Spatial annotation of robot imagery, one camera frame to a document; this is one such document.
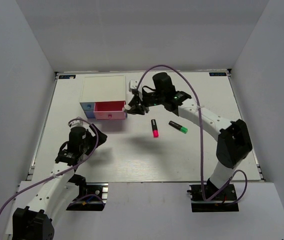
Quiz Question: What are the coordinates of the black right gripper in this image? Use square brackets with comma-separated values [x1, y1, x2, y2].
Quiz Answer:
[128, 88, 166, 115]

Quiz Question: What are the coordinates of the pink cap black highlighter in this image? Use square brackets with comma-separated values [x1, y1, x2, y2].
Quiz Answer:
[151, 119, 159, 138]

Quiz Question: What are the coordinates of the pink drawer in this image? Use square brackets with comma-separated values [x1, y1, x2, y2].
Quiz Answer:
[93, 101, 127, 120]

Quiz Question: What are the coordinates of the light blue drawer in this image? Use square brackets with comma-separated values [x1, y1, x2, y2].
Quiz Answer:
[80, 102, 95, 119]

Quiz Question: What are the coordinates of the green cap black highlighter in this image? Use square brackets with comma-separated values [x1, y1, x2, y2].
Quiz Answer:
[168, 121, 188, 134]

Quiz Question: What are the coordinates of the pink eraser with white core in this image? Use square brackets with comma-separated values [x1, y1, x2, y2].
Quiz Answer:
[122, 104, 132, 112]

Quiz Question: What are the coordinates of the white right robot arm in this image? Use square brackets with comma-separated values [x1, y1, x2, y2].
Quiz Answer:
[123, 72, 253, 200]

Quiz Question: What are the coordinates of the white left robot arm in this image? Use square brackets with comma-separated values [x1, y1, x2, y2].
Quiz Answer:
[12, 118, 107, 240]

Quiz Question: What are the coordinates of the white drawer cabinet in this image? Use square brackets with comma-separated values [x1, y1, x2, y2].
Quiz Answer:
[81, 75, 126, 103]

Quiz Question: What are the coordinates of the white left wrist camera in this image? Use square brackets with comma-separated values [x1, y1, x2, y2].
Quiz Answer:
[68, 120, 83, 128]

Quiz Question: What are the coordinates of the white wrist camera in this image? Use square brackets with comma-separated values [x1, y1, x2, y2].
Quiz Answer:
[128, 79, 139, 93]
[68, 120, 83, 128]

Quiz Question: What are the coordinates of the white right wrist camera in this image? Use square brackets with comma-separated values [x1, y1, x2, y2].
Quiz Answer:
[128, 79, 139, 93]

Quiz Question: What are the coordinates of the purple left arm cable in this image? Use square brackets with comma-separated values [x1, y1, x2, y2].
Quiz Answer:
[0, 116, 100, 238]

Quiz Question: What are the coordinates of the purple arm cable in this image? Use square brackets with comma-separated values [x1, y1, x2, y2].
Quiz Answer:
[135, 64, 248, 203]
[0, 116, 100, 238]

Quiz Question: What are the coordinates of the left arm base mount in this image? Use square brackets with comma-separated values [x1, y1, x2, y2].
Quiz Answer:
[66, 183, 109, 212]

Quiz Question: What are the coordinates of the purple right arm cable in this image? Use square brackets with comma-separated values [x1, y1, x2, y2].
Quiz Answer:
[135, 64, 248, 203]

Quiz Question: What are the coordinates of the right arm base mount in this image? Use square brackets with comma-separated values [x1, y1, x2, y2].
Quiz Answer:
[186, 184, 239, 213]

